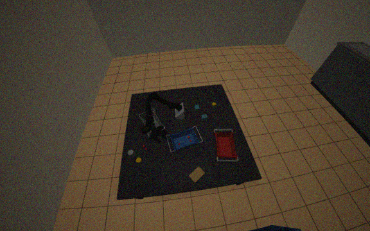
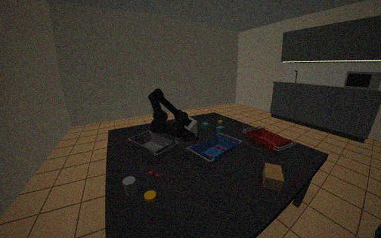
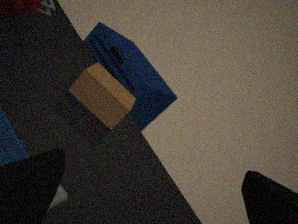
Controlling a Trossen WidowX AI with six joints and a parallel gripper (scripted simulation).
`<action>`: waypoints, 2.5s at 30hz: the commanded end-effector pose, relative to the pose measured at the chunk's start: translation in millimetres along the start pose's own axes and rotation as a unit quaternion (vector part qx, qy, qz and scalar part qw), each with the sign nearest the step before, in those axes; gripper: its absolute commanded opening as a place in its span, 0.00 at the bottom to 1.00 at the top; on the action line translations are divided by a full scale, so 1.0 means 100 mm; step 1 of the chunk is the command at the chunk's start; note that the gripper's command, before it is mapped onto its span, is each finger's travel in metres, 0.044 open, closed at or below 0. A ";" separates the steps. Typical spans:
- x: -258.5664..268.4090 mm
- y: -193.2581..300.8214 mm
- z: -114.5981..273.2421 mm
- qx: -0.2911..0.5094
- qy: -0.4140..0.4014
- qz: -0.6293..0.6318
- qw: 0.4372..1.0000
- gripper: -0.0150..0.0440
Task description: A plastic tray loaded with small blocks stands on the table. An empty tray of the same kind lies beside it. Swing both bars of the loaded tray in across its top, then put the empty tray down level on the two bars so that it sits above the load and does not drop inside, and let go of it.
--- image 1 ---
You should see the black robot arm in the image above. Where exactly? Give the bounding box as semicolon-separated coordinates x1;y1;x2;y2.
141;92;182;135

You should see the tan rectangular block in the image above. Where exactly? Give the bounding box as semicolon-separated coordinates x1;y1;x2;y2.
189;167;205;183

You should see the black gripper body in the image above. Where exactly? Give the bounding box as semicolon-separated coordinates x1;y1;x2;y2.
150;128;167;141

